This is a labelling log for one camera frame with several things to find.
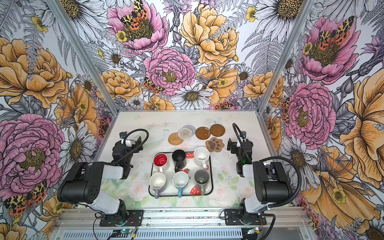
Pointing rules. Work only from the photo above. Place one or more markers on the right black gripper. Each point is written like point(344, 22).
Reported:
point(237, 148)

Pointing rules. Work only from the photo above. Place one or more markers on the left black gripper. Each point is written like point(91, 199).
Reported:
point(132, 147)

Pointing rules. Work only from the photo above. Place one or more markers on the cork paw print coaster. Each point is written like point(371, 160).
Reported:
point(215, 145)

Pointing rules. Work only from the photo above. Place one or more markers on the matte brown wooden coaster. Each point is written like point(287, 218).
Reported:
point(217, 130)

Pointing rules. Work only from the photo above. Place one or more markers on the glossy brown wooden coaster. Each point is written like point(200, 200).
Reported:
point(203, 133)

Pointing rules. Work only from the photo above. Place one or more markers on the woven rattan coaster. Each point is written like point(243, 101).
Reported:
point(174, 139)

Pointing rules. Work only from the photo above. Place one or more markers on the grey crochet coaster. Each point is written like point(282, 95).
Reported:
point(192, 128)

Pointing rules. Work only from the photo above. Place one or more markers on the multicolour rope coaster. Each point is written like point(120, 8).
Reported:
point(185, 133)

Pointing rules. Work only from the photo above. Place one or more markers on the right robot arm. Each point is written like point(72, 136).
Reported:
point(271, 184)

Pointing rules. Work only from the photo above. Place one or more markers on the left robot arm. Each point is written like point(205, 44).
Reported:
point(82, 184)

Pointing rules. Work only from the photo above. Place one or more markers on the red interior mug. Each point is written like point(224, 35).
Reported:
point(161, 162)

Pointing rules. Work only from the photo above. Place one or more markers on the grey mug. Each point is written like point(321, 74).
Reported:
point(202, 178)

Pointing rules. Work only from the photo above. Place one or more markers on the black mug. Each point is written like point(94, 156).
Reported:
point(179, 158)

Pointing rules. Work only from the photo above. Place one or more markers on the white tray with strawberries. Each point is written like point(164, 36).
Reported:
point(191, 168)

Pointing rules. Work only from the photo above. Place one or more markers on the green circuit board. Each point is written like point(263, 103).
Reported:
point(123, 233)

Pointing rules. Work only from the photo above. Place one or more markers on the right small circuit board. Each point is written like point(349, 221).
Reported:
point(255, 230)

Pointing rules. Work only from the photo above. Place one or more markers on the white mug purple handle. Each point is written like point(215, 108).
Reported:
point(157, 183)

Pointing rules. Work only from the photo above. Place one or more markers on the white mug blue handle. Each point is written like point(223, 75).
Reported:
point(180, 181)

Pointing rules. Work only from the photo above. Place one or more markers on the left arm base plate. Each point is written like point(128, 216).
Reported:
point(133, 218)

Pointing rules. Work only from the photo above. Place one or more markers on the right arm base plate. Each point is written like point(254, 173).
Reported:
point(233, 217)

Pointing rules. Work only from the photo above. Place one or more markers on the aluminium front rail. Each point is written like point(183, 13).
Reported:
point(179, 218)

